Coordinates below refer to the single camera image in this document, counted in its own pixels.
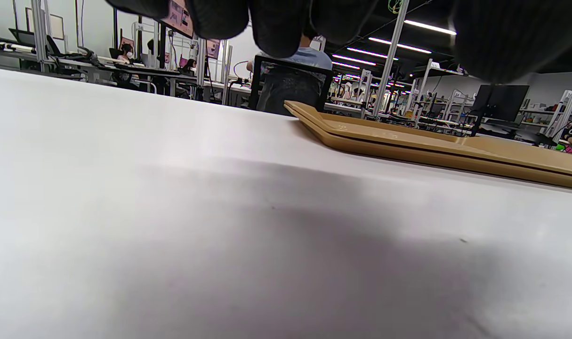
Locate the black monitor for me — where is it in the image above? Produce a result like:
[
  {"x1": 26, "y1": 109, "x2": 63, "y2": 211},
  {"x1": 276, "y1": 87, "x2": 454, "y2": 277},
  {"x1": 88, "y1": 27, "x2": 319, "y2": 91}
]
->
[{"x1": 471, "y1": 84, "x2": 531, "y2": 137}]

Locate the ceiling light strip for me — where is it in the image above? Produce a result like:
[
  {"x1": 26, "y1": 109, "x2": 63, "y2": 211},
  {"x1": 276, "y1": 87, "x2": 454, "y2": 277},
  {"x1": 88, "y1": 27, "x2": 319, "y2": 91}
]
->
[
  {"x1": 403, "y1": 19, "x2": 457, "y2": 36},
  {"x1": 331, "y1": 54, "x2": 377, "y2": 67},
  {"x1": 368, "y1": 37, "x2": 433, "y2": 55},
  {"x1": 346, "y1": 47, "x2": 400, "y2": 61}
]

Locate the aluminium frame post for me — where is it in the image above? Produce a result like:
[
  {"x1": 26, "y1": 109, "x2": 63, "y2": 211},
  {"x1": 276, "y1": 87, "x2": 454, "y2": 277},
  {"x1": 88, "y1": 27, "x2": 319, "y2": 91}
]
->
[
  {"x1": 371, "y1": 0, "x2": 410, "y2": 119},
  {"x1": 30, "y1": 0, "x2": 52, "y2": 73}
]

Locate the person's left hand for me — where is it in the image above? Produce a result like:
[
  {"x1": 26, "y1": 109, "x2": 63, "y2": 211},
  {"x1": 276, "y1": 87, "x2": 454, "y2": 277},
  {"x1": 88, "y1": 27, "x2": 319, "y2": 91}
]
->
[{"x1": 105, "y1": 0, "x2": 572, "y2": 84}]

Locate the tan plastic tray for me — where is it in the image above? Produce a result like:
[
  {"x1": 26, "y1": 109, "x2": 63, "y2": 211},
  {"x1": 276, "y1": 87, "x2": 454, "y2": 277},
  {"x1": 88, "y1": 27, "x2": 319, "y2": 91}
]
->
[
  {"x1": 284, "y1": 100, "x2": 572, "y2": 178},
  {"x1": 293, "y1": 115, "x2": 572, "y2": 191}
]

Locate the black laptop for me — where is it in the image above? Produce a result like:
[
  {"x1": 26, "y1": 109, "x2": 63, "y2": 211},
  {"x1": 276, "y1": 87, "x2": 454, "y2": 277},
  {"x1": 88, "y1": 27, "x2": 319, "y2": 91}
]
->
[{"x1": 8, "y1": 28, "x2": 38, "y2": 48}]

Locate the pink picture board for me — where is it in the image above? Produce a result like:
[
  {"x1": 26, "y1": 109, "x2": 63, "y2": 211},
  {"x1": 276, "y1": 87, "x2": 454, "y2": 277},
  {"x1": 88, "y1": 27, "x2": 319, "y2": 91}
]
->
[{"x1": 161, "y1": 0, "x2": 195, "y2": 39}]

